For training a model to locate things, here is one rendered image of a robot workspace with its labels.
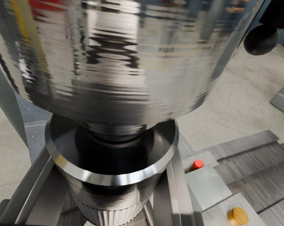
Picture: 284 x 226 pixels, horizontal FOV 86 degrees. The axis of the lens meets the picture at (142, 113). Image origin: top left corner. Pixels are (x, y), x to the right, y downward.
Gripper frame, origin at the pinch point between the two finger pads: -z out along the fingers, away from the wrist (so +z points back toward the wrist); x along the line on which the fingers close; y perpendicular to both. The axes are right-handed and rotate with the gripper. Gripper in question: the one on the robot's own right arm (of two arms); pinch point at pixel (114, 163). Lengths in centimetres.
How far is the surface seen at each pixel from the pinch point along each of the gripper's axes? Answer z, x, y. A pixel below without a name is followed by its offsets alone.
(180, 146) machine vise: -17.0, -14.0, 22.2
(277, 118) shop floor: -152, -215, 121
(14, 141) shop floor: -74, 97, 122
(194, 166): -9.1, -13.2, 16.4
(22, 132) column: -27, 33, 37
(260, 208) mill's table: -7.2, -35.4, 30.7
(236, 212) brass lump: -2.4, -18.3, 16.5
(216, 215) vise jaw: -2.3, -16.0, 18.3
